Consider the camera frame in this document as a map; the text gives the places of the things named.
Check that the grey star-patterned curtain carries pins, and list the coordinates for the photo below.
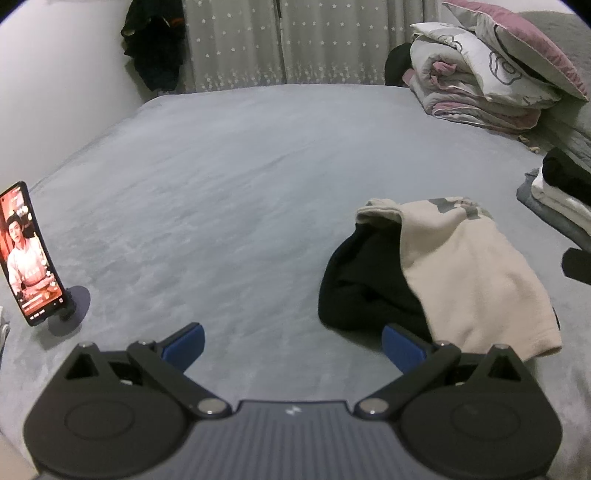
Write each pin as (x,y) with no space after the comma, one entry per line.
(300,41)

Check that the dark cloth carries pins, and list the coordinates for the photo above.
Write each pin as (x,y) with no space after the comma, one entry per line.
(397,64)

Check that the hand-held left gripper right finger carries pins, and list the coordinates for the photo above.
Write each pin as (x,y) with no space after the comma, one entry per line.
(400,346)

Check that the cream shirt with black sleeves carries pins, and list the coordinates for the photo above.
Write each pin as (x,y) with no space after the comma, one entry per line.
(461,277)

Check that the grey bed sheet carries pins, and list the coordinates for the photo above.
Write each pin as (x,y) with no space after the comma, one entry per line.
(231,184)

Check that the folded floral quilt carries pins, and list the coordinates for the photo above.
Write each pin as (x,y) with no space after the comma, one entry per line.
(475,92)

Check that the folded white garment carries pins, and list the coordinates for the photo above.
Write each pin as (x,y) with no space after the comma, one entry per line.
(551,194)

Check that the smartphone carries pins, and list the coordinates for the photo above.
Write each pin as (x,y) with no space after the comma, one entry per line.
(30,258)

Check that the pink and grey pillow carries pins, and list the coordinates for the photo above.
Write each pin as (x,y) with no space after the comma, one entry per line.
(517,41)

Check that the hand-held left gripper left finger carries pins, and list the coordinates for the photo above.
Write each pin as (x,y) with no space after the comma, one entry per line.
(184,345)

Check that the round grey phone stand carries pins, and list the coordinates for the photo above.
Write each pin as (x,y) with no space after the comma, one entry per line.
(76,307)

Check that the dark hanging clothes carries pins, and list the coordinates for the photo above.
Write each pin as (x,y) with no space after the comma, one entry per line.
(154,41)

